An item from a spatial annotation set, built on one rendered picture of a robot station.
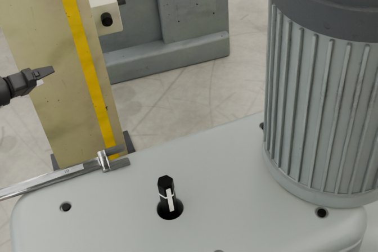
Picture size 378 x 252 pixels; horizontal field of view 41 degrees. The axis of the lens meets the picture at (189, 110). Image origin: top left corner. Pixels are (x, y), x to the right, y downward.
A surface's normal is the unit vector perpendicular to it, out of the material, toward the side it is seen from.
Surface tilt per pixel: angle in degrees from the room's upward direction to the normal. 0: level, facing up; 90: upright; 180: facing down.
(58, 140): 90
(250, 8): 0
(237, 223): 0
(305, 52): 90
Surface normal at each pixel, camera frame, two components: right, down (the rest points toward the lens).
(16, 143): -0.08, -0.70
